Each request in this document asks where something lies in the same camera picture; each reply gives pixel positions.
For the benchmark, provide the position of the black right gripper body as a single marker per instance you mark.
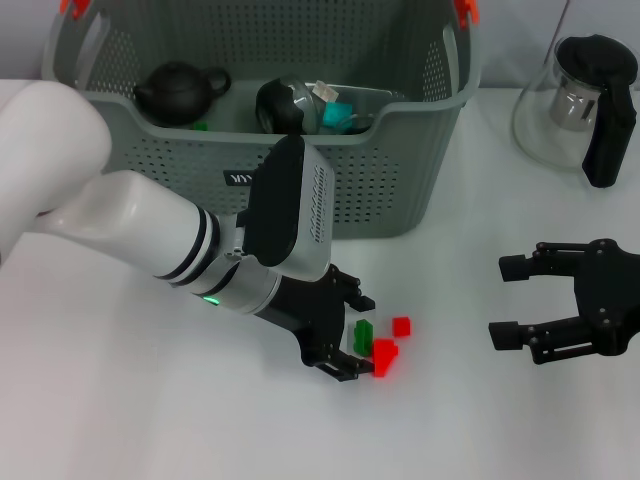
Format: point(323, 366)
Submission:
point(610, 295)

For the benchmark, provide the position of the teal toy brick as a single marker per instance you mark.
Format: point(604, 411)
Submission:
point(336, 115)

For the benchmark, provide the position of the long orange-red toy brick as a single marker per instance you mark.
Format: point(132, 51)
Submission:
point(384, 355)

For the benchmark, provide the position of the white toy brick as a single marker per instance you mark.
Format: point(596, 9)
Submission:
point(326, 92)

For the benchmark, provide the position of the black clay teapot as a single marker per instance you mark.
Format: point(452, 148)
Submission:
point(175, 95)

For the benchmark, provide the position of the small red toy brick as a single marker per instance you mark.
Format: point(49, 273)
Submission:
point(401, 326)

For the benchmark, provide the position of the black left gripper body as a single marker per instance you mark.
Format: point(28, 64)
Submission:
point(315, 310)

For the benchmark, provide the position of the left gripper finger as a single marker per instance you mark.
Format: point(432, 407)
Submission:
point(350, 369)
point(361, 300)

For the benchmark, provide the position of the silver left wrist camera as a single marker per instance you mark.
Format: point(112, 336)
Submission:
point(285, 200)

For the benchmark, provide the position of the green toy brick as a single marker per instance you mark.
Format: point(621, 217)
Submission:
point(201, 126)
point(363, 337)

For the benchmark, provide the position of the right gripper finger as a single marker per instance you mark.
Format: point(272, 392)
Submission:
point(530, 262)
point(540, 340)

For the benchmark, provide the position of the grey perforated storage bin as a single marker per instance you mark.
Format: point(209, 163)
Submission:
point(390, 180)

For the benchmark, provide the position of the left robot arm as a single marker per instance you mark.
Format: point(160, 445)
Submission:
point(125, 215)

